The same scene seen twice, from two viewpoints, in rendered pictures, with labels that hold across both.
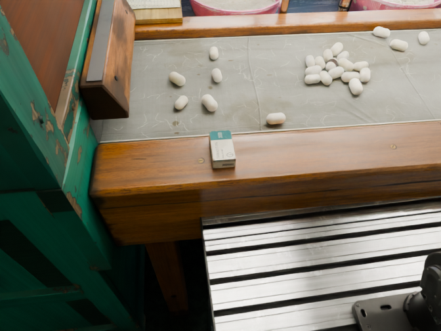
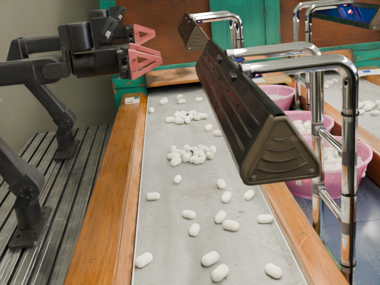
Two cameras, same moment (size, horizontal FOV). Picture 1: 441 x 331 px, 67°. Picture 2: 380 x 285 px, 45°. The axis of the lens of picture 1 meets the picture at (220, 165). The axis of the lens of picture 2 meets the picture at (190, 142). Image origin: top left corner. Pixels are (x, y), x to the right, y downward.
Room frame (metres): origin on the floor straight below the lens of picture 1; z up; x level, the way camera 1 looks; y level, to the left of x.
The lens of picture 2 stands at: (0.80, -1.92, 1.24)
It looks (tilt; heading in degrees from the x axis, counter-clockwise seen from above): 19 degrees down; 97
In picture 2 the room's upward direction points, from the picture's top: 6 degrees counter-clockwise
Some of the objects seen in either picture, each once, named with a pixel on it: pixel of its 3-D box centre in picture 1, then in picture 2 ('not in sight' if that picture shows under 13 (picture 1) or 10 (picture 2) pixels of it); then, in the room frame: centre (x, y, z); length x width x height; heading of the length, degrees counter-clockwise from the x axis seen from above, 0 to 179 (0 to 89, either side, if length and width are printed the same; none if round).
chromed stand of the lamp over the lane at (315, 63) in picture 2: not in sight; (286, 180); (0.87, -1.18, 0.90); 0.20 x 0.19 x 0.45; 99
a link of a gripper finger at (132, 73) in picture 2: not in sight; (141, 61); (0.58, -0.86, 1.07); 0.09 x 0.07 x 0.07; 10
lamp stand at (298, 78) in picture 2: not in sight; (323, 63); (1.12, -0.16, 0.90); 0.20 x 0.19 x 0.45; 99
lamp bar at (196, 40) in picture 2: not in sight; (191, 28); (0.64, -0.23, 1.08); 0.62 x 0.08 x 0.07; 99
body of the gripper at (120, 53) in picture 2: not in sight; (111, 62); (0.50, -0.84, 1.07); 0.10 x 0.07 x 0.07; 100
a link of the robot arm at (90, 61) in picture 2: not in sight; (85, 63); (0.44, -0.85, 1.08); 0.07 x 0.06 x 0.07; 10
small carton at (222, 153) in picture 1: (222, 148); (132, 100); (0.34, 0.00, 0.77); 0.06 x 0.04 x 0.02; 9
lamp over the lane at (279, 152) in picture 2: not in sight; (232, 83); (0.79, -1.19, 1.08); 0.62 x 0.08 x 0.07; 99
